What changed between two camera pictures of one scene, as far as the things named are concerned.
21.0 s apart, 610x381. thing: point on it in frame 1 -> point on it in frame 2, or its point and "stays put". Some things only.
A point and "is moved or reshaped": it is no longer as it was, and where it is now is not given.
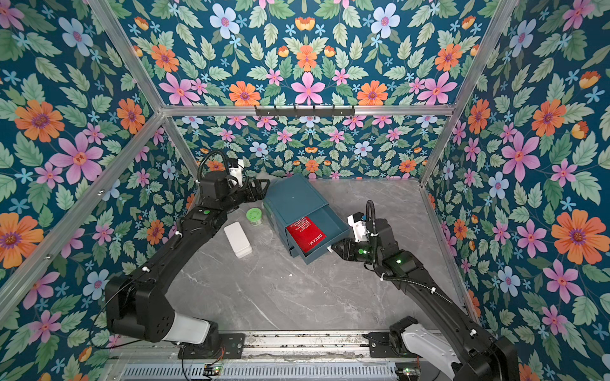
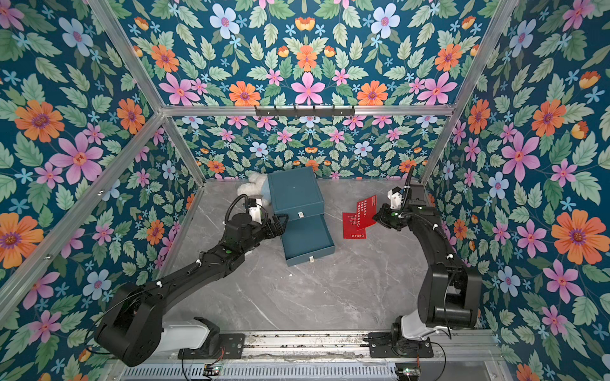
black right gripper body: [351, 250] -> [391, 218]
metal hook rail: [305, 112] stays put
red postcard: [306, 233] is moved or reshaped
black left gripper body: [242, 195] -> [263, 232]
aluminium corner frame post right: [503, 19] stays put
